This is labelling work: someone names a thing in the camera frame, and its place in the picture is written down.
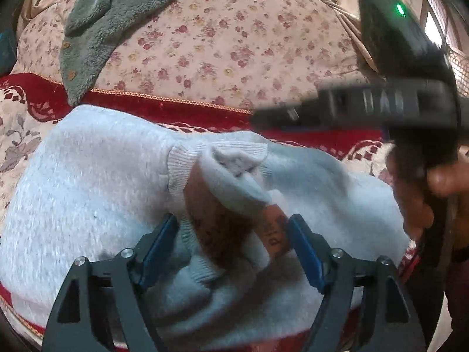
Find blue plastic bag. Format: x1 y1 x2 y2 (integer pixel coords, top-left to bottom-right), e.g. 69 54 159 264
0 29 18 75

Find window with metal grille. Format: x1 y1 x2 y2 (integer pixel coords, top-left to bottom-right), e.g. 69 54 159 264
421 0 469 94

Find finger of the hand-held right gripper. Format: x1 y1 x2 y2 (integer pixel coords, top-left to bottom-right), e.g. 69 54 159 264
252 90 324 130

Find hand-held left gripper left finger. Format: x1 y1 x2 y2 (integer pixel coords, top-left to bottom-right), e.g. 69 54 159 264
43 213 180 352

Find grey fleece jacket wooden buttons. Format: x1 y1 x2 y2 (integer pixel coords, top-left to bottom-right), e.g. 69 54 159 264
60 0 224 107

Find light grey sweater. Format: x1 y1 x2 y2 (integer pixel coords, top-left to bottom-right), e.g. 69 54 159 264
0 104 411 342

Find pink floral quilt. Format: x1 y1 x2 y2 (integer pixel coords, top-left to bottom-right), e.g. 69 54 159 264
14 0 380 115

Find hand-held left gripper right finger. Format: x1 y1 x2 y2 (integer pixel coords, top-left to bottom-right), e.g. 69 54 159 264
288 214 427 352

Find person's right hand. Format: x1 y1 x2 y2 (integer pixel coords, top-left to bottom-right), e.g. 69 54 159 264
388 145 469 240

